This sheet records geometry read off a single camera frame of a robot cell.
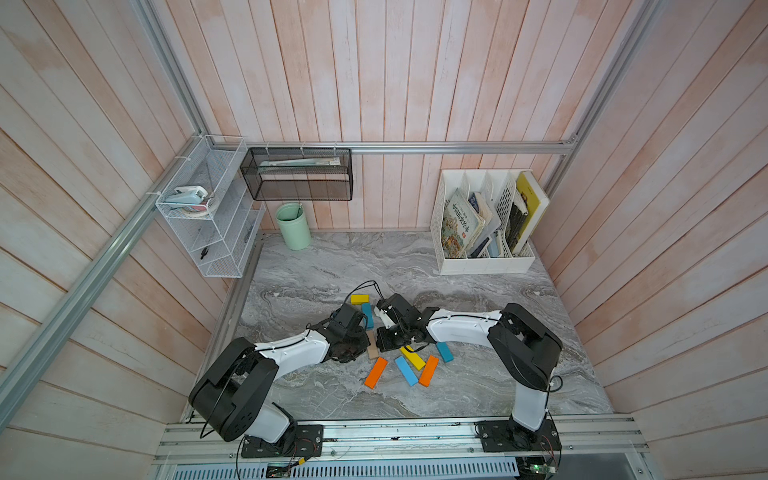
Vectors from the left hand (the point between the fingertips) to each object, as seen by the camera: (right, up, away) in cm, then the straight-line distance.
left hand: (367, 349), depth 89 cm
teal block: (0, +10, +9) cm, 14 cm away
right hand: (+2, +1, +1) cm, 3 cm away
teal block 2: (+23, 0, -1) cm, 24 cm away
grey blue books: (+44, +32, +16) cm, 57 cm away
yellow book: (+53, +53, +9) cm, 75 cm away
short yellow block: (-3, +14, +11) cm, 18 cm away
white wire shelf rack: (-38, +32, -11) cm, 51 cm away
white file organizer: (+48, +53, +18) cm, 74 cm away
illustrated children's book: (+32, +39, +12) cm, 52 cm away
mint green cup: (-28, +42, +15) cm, 52 cm away
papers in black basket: (-11, +58, +2) cm, 59 cm away
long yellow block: (+15, -2, -3) cm, 15 cm away
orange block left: (+3, -5, -5) cm, 8 cm away
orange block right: (+18, -5, -4) cm, 19 cm away
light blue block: (+11, -5, -4) cm, 13 cm away
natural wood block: (+2, 0, -3) cm, 4 cm away
